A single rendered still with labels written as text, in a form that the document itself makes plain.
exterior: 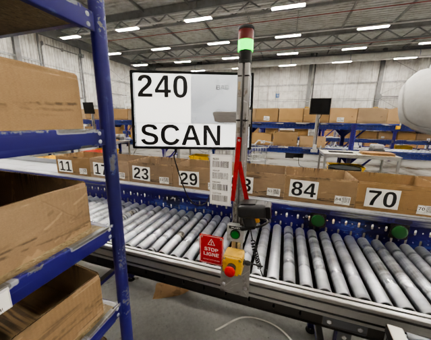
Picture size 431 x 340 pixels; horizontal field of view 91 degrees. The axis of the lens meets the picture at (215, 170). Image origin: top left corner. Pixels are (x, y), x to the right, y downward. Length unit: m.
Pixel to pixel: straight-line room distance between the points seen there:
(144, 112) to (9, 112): 0.57
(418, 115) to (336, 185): 0.83
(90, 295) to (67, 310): 0.05
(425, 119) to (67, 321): 0.83
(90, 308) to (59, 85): 0.44
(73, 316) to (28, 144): 0.34
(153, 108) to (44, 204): 0.57
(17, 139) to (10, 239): 0.15
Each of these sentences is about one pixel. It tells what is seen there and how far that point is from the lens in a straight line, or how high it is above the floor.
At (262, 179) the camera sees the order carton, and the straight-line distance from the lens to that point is 1.39.
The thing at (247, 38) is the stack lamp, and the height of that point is 1.62.
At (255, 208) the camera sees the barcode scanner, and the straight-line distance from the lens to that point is 0.74.
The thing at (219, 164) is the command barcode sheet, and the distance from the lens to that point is 0.79.
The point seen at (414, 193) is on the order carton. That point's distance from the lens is 1.54.
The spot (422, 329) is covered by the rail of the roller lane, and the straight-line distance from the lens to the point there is 1.10.
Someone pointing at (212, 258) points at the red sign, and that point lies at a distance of 0.95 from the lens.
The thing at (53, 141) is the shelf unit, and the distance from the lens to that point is 0.41.
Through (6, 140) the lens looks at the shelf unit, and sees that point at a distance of 0.38.
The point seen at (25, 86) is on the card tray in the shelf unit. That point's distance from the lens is 0.43.
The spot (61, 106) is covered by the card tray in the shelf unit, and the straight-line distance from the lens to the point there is 0.46.
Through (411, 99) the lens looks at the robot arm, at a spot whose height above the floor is 1.42.
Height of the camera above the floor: 1.36
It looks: 13 degrees down
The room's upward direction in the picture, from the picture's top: 1 degrees clockwise
